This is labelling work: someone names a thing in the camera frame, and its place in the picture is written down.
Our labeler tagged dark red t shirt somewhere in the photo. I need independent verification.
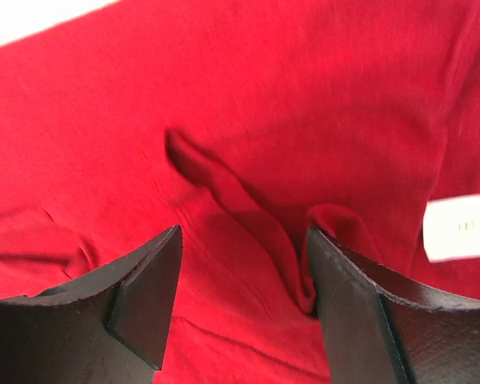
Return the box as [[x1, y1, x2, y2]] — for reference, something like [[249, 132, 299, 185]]
[[0, 1, 480, 383]]

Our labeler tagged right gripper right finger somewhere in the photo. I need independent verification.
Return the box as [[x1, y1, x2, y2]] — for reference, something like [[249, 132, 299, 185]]
[[307, 227, 480, 383]]

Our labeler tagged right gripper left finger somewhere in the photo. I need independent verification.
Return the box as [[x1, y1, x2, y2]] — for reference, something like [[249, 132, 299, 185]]
[[0, 226, 182, 384]]

